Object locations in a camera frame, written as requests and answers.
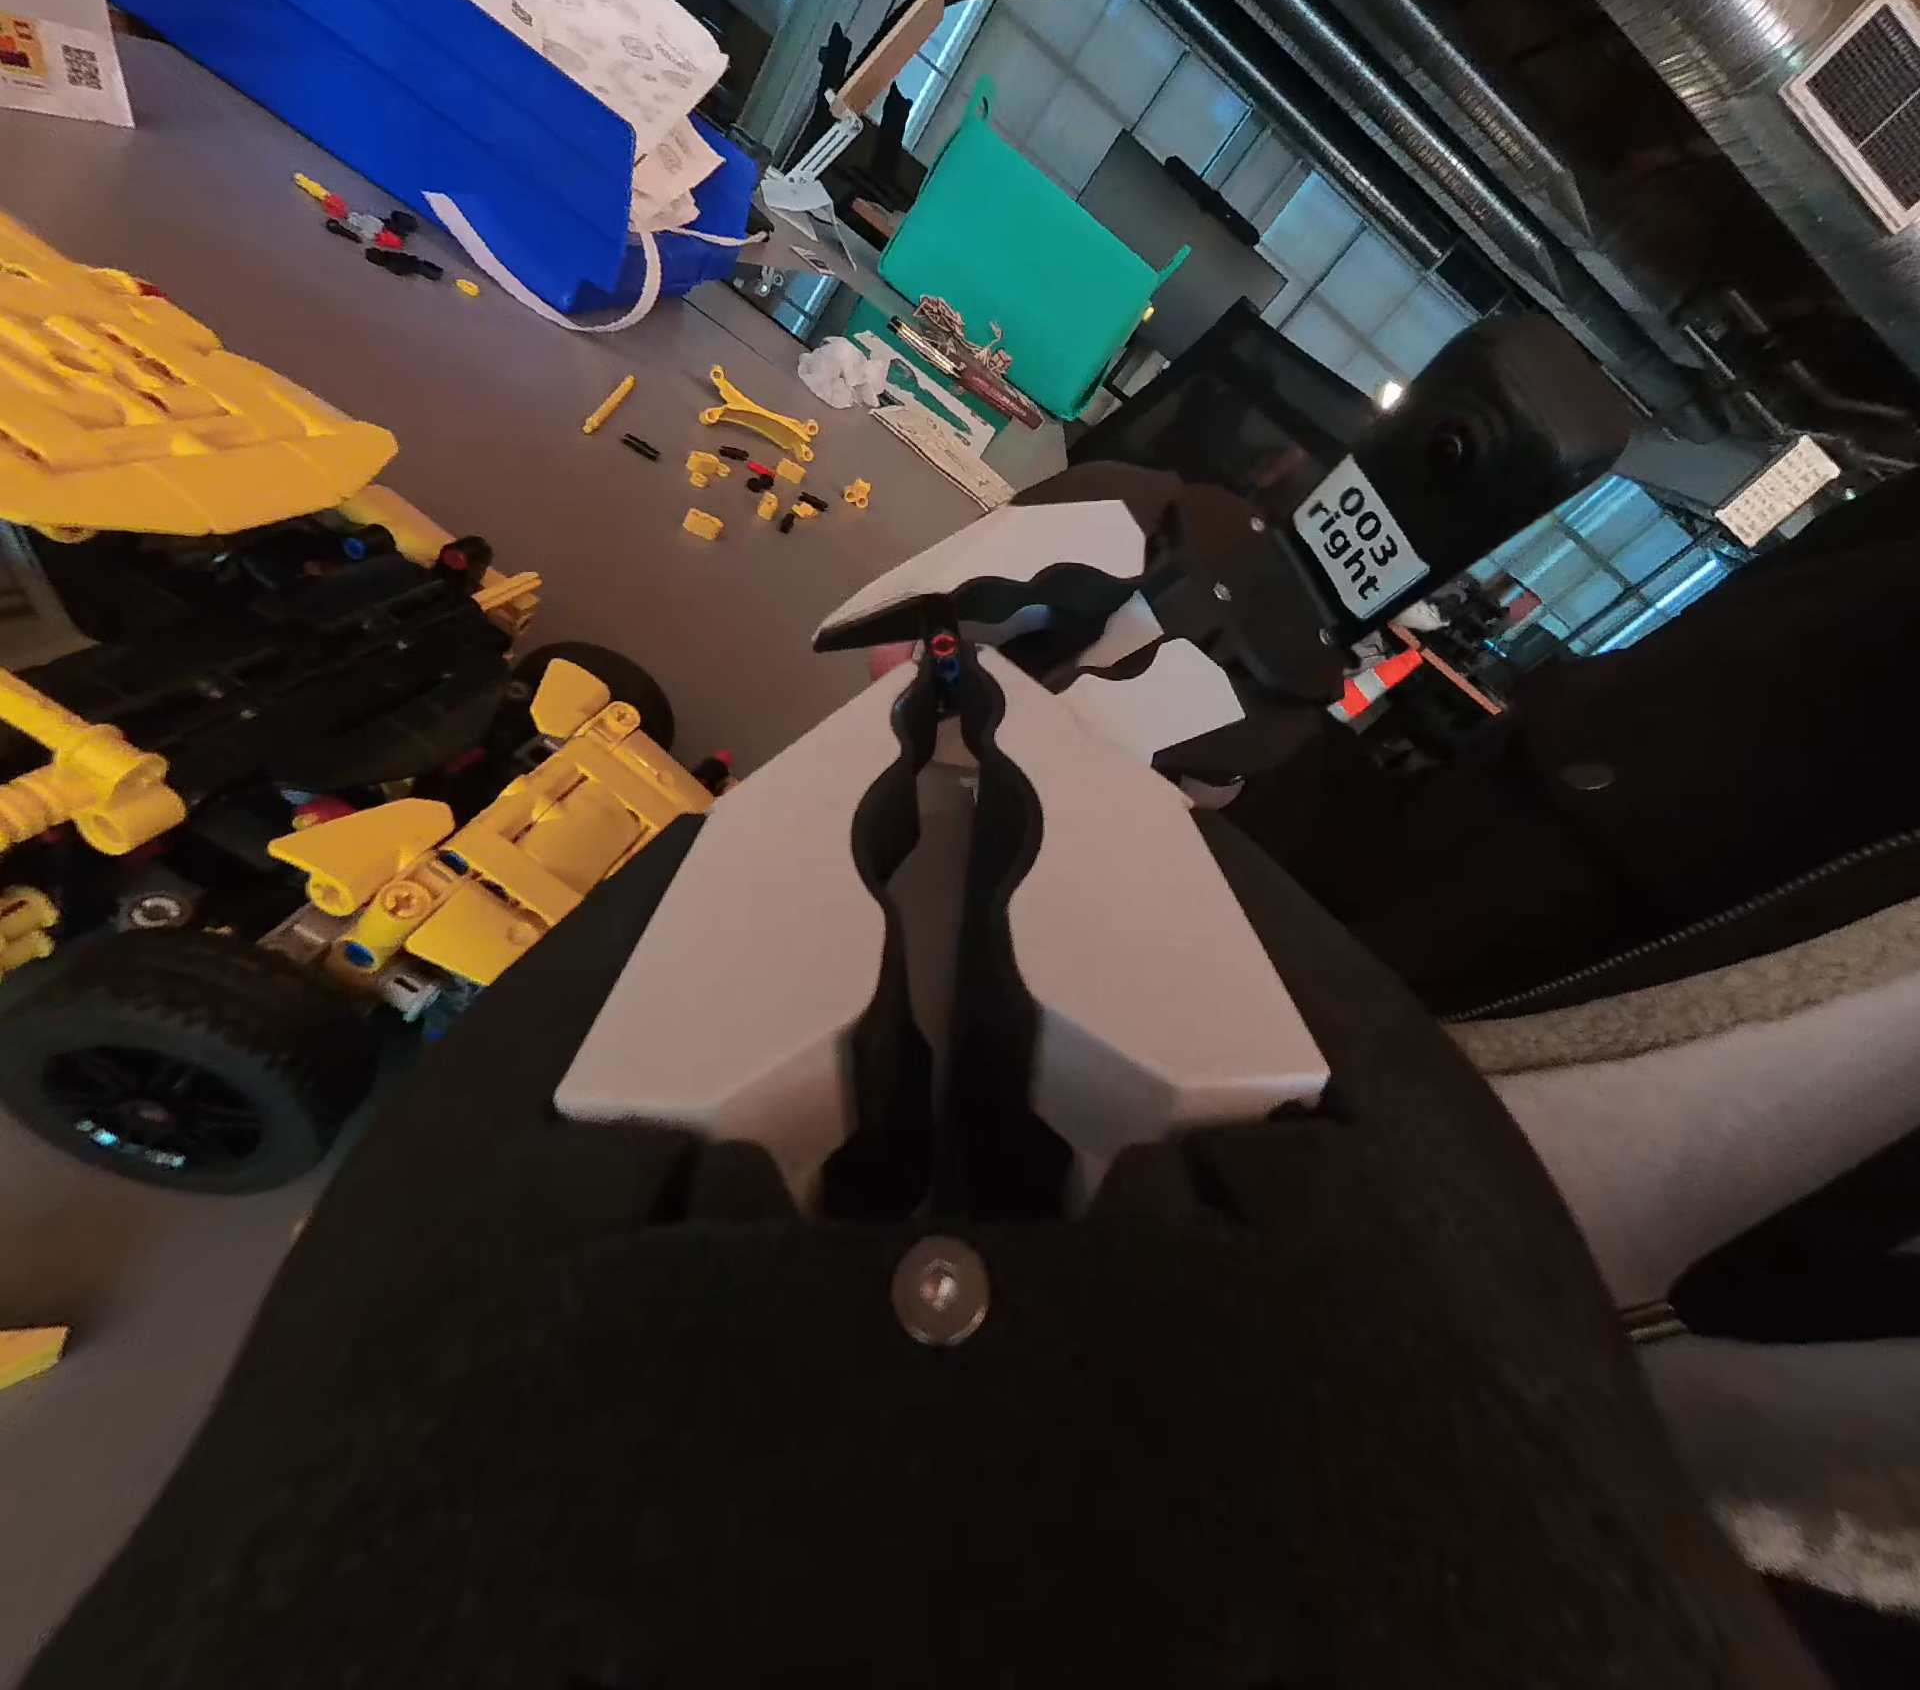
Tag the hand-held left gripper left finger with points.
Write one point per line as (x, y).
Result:
(705, 970)

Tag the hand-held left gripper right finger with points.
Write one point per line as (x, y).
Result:
(1170, 970)

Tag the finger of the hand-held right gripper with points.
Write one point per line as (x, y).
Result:
(1170, 693)
(1020, 550)

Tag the black pin blue tip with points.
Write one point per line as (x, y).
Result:
(947, 673)

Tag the yellow toy brick car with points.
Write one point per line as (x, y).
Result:
(225, 670)

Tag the wooden desk lamp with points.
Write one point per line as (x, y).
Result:
(901, 32)

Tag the flat printed sheets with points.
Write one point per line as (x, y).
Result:
(945, 430)

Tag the orange striped cone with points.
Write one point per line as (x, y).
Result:
(1373, 684)

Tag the black mesh chair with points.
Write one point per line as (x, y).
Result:
(1245, 385)

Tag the small wooden model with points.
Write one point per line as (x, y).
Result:
(961, 340)

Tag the crumpled white paper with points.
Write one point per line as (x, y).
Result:
(848, 372)

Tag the scatter of small yellow bricks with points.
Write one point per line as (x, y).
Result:
(751, 490)

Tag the teal plastic bin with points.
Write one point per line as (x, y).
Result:
(1020, 251)

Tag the yellow two-hole connector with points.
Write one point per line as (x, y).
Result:
(702, 525)

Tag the large dark screen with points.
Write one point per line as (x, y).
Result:
(1184, 220)

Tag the black fleece-lined jacket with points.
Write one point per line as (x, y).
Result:
(1650, 790)

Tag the thin yellow stick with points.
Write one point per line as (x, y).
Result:
(609, 405)

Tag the white paper sign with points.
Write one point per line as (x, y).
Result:
(1779, 492)

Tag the grey ceiling pipe bundle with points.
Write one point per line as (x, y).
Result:
(1350, 25)

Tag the white striped shirt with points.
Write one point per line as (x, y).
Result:
(1725, 1150)

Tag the cluster of small mixed bricks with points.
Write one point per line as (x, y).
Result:
(374, 229)

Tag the white vent grille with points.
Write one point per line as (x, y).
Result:
(1868, 109)

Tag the yellow curved brick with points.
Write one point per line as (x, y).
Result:
(27, 1356)

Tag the yellow curved frame piece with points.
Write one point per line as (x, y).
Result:
(758, 418)

